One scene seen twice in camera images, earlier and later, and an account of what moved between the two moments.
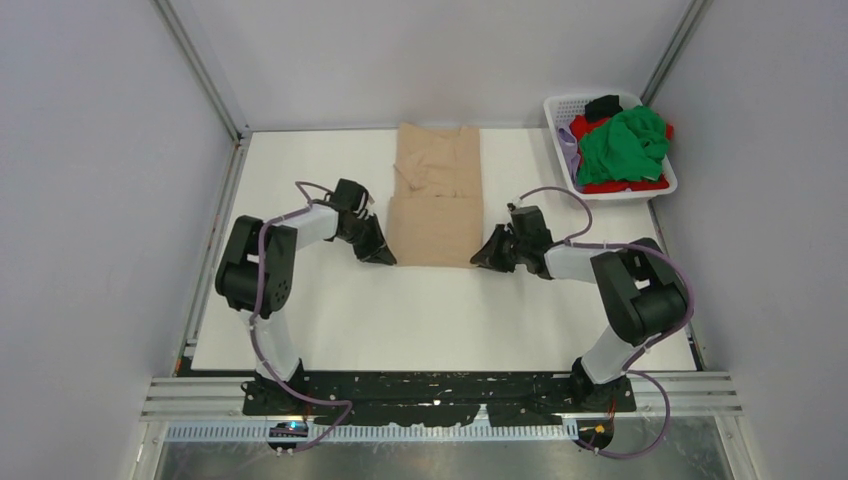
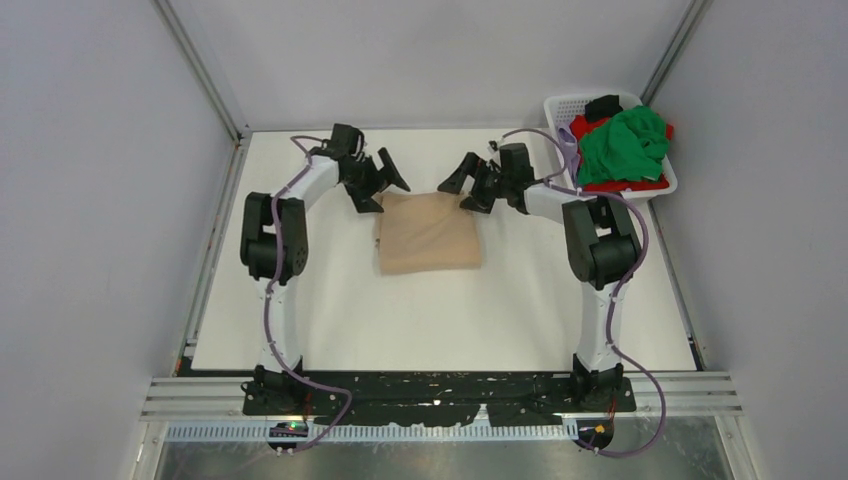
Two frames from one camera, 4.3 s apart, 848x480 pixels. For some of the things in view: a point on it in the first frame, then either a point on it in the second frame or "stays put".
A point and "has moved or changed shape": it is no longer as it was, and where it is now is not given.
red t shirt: x=579 y=127 stays put
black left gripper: x=376 y=251 → x=363 y=198
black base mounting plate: x=378 y=399 stays put
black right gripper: x=490 y=256 → x=469 y=166
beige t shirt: x=435 y=216 has moved or changed shape
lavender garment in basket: x=569 y=144 stays put
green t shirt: x=629 y=146 stays put
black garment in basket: x=602 y=108 stays put
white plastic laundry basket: x=559 y=111 stays put
